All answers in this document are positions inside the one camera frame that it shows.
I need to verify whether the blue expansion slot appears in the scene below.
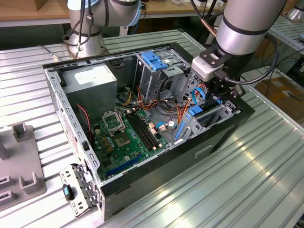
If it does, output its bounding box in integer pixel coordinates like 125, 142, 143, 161
105, 153, 144, 178

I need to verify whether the grey optical drive cage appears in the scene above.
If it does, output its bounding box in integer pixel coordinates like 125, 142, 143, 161
133, 46, 190, 103

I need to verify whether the grey power supply unit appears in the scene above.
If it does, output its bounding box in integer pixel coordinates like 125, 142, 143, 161
60, 63, 118, 122

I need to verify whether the metal slot retainer bracket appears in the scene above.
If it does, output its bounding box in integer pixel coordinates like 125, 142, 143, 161
59, 163, 102, 219

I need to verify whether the red orange wire bundle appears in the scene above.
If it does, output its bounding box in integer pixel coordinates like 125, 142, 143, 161
136, 86, 190, 124

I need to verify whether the metal slat side table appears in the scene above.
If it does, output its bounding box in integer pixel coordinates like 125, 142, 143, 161
267, 16, 304, 69

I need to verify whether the yellow orange wire bundle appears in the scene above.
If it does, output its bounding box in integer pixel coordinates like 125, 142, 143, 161
116, 91, 133, 106

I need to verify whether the black case fan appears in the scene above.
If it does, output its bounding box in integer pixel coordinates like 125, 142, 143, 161
75, 104, 93, 144

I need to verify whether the CPU socket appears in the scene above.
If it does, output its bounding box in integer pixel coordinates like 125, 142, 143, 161
112, 131, 132, 150

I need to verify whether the metal socket cover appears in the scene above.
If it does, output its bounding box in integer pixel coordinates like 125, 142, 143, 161
101, 110, 126, 134

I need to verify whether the flat brown cardboard box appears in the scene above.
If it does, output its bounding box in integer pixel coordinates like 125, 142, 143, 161
254, 77, 304, 119

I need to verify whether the blue drive bay latch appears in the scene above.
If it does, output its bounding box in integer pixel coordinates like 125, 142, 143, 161
141, 51, 169, 72

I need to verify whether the grey part rack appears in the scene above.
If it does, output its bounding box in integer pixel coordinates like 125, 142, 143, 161
0, 122, 48, 212

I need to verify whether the black cable with silver plug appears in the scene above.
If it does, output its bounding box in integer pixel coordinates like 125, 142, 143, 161
41, 0, 112, 62

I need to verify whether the black RAM slot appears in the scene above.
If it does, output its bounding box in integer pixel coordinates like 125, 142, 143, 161
132, 111, 159, 147
125, 113, 152, 152

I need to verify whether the perforated metal disk bay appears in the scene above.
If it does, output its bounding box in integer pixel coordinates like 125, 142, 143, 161
172, 68, 241, 146

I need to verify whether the green motherboard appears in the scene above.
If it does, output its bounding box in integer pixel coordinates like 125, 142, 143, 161
91, 108, 171, 183

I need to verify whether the black blue release latch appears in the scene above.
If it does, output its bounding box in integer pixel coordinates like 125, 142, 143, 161
61, 183, 75, 202

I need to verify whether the hard disk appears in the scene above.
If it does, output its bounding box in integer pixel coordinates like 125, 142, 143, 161
175, 97, 226, 142

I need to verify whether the black open PC case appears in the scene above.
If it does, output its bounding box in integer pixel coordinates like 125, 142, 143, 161
42, 42, 256, 222

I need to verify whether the red black fan wire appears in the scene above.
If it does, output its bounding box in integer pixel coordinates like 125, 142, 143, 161
76, 104, 93, 143

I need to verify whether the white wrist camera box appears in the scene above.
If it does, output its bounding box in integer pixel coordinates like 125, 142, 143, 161
191, 57, 226, 82

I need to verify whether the blue wire with white label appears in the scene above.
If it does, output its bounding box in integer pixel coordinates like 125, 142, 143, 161
156, 121, 178, 130

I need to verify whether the orange red power wire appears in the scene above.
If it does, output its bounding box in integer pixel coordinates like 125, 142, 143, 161
197, 82, 211, 92

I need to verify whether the blue data wire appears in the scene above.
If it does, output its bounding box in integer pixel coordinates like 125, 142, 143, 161
191, 86, 207, 105

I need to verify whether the black cable loop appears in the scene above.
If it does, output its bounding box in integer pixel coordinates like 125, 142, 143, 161
157, 76, 179, 106

